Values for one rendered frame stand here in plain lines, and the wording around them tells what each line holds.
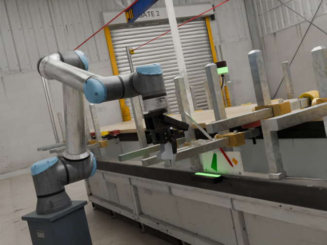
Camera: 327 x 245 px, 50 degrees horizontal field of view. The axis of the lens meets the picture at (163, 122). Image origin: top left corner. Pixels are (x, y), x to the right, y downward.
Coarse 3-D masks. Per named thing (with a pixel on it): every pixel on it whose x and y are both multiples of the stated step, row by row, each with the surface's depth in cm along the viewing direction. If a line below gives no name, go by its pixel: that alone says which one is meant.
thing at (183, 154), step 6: (246, 132) 147; (252, 132) 148; (258, 132) 150; (222, 138) 142; (228, 138) 142; (246, 138) 147; (210, 144) 137; (216, 144) 138; (222, 144) 140; (228, 144) 142; (186, 150) 131; (192, 150) 132; (198, 150) 134; (204, 150) 135; (210, 150) 137; (180, 156) 130; (186, 156) 131; (192, 156) 132
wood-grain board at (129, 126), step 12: (228, 108) 265; (240, 108) 237; (252, 108) 215; (132, 120) 429; (144, 120) 362; (180, 120) 245; (204, 120) 201; (312, 120) 129; (108, 132) 302; (120, 132) 280; (132, 132) 261
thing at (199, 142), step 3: (192, 141) 136; (198, 141) 136; (201, 141) 136; (204, 141) 136; (207, 141) 138; (192, 144) 135; (195, 144) 135; (198, 144) 133; (201, 144) 133; (204, 144) 134; (189, 147) 135
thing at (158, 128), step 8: (152, 112) 124; (160, 112) 124; (152, 120) 124; (160, 120) 126; (152, 128) 125; (160, 128) 124; (168, 128) 126; (152, 136) 124; (160, 136) 123; (168, 136) 126
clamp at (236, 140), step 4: (232, 132) 146; (240, 132) 141; (216, 136) 148; (220, 136) 146; (224, 136) 144; (228, 136) 142; (232, 136) 140; (236, 136) 139; (240, 136) 140; (232, 140) 140; (236, 140) 139; (240, 140) 140; (244, 140) 141; (232, 144) 141; (236, 144) 139; (240, 144) 140
